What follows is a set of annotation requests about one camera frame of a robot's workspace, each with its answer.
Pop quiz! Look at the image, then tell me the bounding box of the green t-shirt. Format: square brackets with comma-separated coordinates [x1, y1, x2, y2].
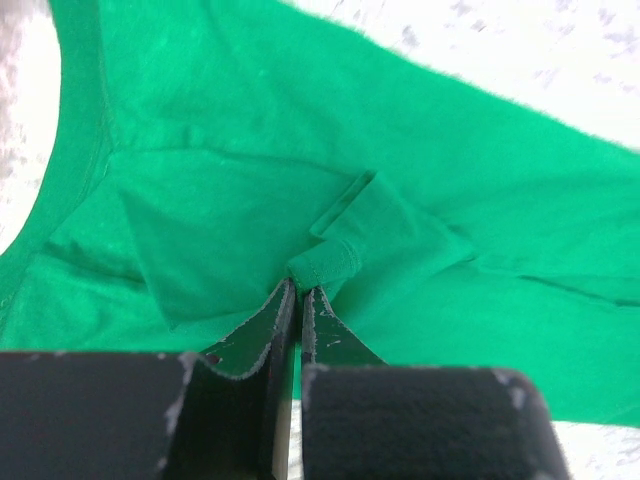
[1, 1, 639, 426]

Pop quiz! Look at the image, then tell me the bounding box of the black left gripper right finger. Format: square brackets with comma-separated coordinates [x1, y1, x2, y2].
[301, 287, 569, 479]

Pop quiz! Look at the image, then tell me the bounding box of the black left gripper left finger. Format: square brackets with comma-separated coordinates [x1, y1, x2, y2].
[1, 279, 296, 479]

